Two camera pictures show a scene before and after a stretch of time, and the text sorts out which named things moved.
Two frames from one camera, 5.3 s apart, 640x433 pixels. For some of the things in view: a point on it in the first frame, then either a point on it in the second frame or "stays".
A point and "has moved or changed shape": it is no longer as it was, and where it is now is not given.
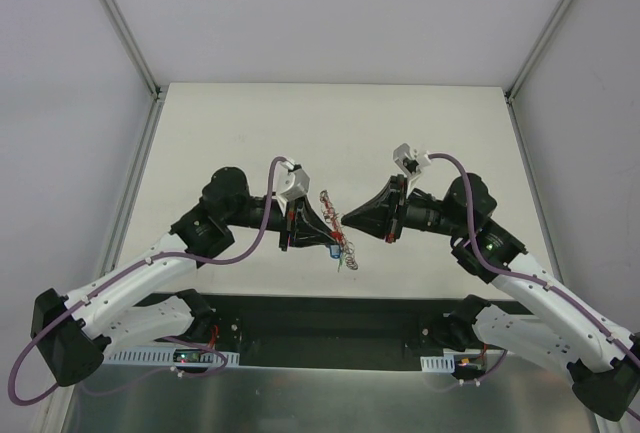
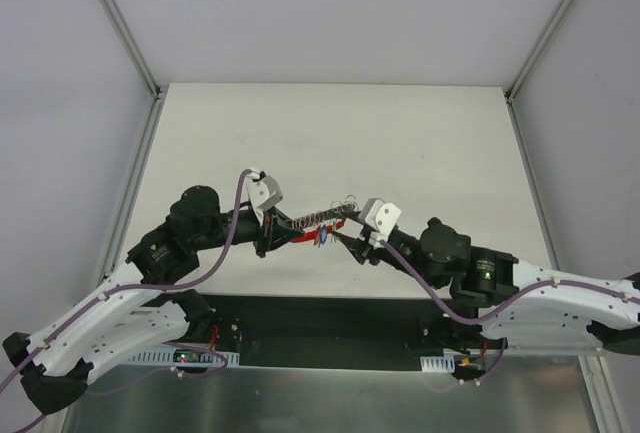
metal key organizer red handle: [338, 234] has moved or changed shape
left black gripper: [289, 225] → [266, 233]
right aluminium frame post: [553, 24] stays
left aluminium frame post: [122, 25] stays
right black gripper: [395, 210] → [370, 244]
